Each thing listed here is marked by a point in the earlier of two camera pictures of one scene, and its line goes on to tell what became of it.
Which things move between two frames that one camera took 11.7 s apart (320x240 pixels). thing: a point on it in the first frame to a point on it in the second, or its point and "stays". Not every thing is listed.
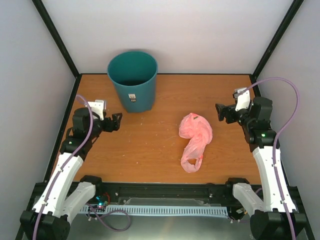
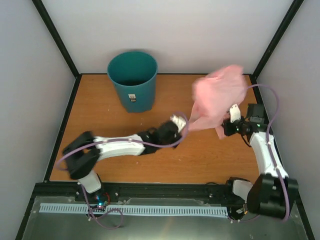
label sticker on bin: x=132 y=97 stays
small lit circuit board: x=101 y=204 stays
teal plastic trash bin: x=134 y=73 stays
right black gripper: x=222 y=112 to x=228 y=131
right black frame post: x=295 y=7 stays
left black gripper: x=110 y=128 to x=178 y=138
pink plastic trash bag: x=198 y=131 to x=214 y=94
